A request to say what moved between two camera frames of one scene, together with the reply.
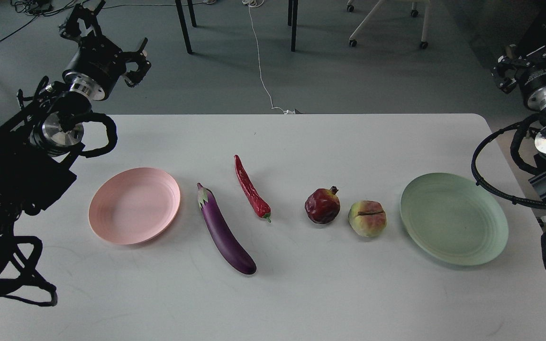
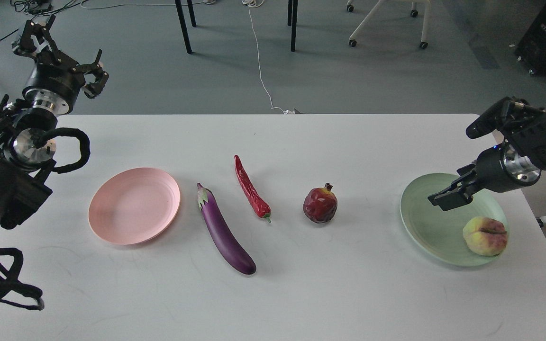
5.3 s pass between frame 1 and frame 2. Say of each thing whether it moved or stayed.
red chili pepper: stayed
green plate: stayed
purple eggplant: stayed
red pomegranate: stayed
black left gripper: moved
